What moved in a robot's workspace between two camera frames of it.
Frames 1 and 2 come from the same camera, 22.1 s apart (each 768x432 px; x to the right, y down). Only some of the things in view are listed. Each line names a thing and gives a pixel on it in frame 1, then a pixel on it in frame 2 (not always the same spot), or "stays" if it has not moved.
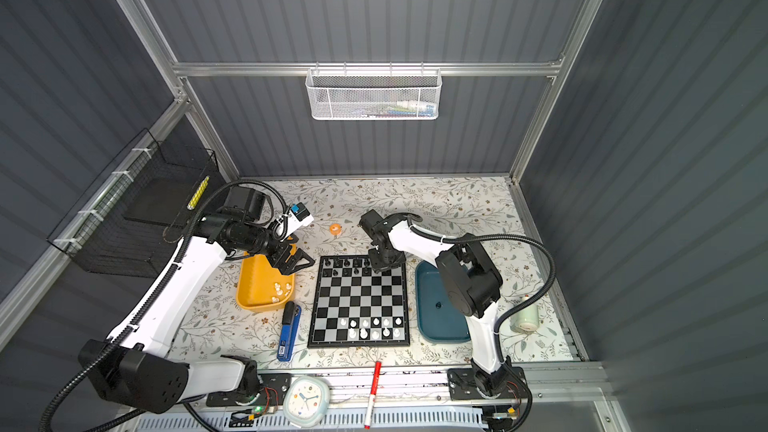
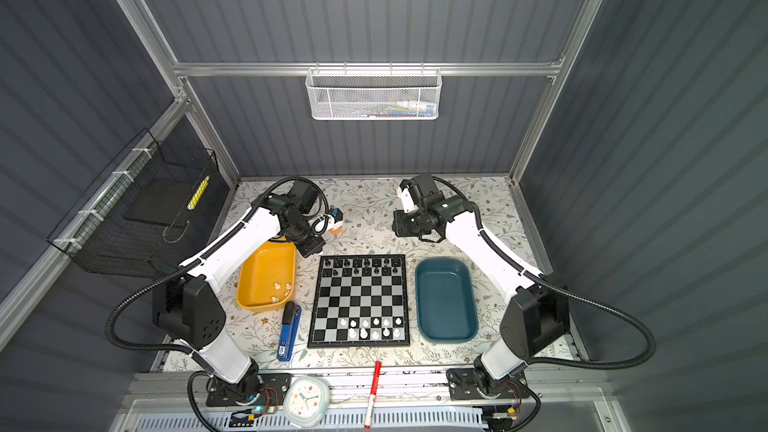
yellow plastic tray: (261, 287) stays
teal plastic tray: (438, 320) stays
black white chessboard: (356, 306) stays
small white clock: (306, 401) stays
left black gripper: (288, 267) to (311, 249)
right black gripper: (376, 265) to (399, 226)
